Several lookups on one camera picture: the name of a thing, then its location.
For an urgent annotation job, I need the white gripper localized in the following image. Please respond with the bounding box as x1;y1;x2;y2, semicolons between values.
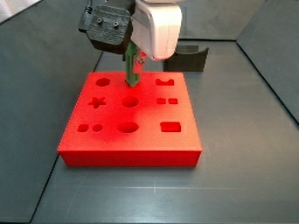
131;0;183;74

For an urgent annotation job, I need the green three-prong peg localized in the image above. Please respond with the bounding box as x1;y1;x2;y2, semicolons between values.
126;42;141;88

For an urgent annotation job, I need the red shape-sorter board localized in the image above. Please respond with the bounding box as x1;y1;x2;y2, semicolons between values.
59;72;202;167

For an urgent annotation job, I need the black curved holder block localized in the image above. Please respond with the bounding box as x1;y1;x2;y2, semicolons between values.
163;45;210;72

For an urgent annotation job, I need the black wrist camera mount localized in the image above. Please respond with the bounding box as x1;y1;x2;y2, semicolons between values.
79;0;136;54

